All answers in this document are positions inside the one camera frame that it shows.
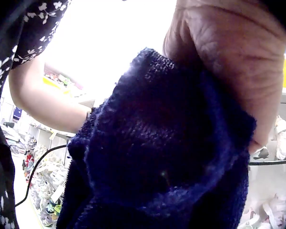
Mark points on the person's right fingers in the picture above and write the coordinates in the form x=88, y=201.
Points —
x=262, y=133

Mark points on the person's body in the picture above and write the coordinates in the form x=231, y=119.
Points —
x=12, y=35

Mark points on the navy knitted garment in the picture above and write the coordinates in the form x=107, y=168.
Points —
x=157, y=143

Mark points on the person's right hand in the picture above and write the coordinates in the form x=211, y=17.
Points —
x=231, y=59

